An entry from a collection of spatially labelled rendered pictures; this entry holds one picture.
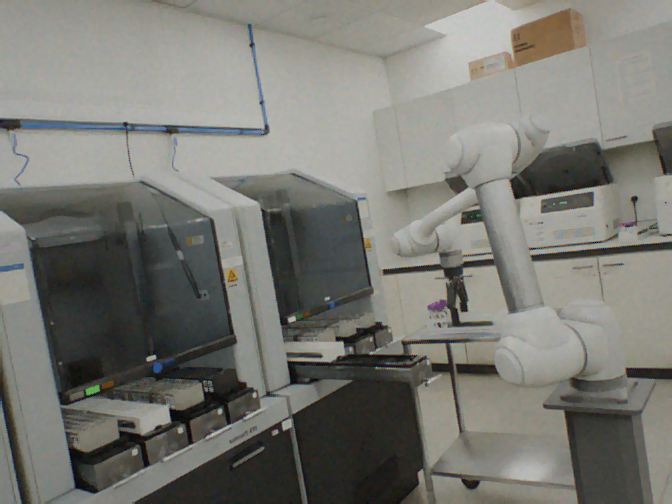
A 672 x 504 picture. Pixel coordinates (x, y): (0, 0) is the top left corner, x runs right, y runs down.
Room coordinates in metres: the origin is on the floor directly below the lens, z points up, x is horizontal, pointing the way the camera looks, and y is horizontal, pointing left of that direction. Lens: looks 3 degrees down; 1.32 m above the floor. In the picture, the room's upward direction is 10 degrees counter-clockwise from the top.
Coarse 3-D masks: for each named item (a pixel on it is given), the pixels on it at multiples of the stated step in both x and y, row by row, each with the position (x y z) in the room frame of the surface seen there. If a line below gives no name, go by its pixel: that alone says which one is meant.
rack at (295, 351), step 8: (288, 344) 2.28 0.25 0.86; (296, 344) 2.25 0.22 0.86; (304, 344) 2.24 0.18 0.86; (312, 344) 2.21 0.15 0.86; (320, 344) 2.17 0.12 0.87; (328, 344) 2.15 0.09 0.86; (336, 344) 2.13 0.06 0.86; (288, 352) 2.30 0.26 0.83; (296, 352) 2.27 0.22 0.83; (304, 352) 2.25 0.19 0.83; (312, 352) 2.25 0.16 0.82; (320, 352) 2.10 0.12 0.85; (328, 352) 2.08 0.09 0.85; (336, 352) 2.11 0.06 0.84; (344, 352) 2.15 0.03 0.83; (288, 360) 2.20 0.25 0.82; (296, 360) 2.17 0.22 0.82; (304, 360) 2.15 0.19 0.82; (312, 360) 2.12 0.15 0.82; (320, 360) 2.10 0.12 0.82; (328, 360) 2.08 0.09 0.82
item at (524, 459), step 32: (480, 320) 2.33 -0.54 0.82; (448, 352) 2.57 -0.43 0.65; (416, 416) 2.22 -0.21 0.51; (448, 448) 2.40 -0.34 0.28; (480, 448) 2.35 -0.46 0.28; (512, 448) 2.30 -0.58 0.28; (544, 448) 2.25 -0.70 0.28; (480, 480) 2.12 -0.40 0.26; (512, 480) 2.05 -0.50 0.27; (544, 480) 2.00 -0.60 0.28
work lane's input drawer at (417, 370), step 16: (288, 368) 2.18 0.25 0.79; (304, 368) 2.13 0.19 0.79; (320, 368) 2.08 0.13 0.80; (336, 368) 2.03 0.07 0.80; (352, 368) 1.99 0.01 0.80; (368, 368) 1.95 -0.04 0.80; (384, 368) 1.91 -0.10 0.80; (400, 368) 1.87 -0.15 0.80; (416, 368) 1.87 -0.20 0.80; (416, 384) 1.86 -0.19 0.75
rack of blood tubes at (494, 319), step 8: (464, 312) 2.24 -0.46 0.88; (472, 312) 2.22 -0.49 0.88; (480, 312) 2.19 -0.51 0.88; (488, 312) 2.16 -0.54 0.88; (496, 312) 2.15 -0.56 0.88; (504, 312) 2.11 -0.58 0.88; (432, 320) 2.21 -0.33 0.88; (440, 320) 2.19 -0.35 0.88; (448, 320) 2.17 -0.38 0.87; (464, 320) 2.14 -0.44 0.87; (472, 320) 2.12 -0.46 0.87; (488, 320) 2.19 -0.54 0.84; (496, 320) 2.07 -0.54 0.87; (432, 328) 2.21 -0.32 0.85; (440, 328) 2.19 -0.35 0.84; (448, 328) 2.18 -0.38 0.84; (456, 328) 2.16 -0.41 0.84; (464, 328) 2.14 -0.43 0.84; (472, 328) 2.13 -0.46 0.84; (480, 328) 2.11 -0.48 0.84; (488, 328) 2.09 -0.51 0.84; (496, 328) 2.08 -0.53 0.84
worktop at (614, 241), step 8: (608, 240) 3.75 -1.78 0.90; (616, 240) 3.68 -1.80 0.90; (640, 240) 3.50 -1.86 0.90; (648, 240) 3.47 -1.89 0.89; (656, 240) 3.44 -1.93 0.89; (664, 240) 3.42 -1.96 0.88; (536, 248) 4.01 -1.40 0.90; (544, 248) 3.92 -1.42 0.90; (552, 248) 3.84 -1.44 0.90; (560, 248) 3.79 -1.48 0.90; (568, 248) 3.76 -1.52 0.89; (576, 248) 3.73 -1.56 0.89; (584, 248) 3.70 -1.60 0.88; (592, 248) 3.67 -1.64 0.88; (416, 256) 5.02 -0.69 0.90; (424, 256) 4.88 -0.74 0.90; (432, 256) 4.75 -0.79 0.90; (464, 256) 4.30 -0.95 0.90; (472, 256) 4.20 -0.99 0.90; (480, 256) 4.14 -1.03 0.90; (488, 256) 4.10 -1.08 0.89; (384, 264) 4.76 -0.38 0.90; (392, 264) 4.64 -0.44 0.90; (400, 264) 4.56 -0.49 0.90; (408, 264) 4.52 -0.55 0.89; (416, 264) 4.47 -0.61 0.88; (424, 264) 4.43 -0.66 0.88
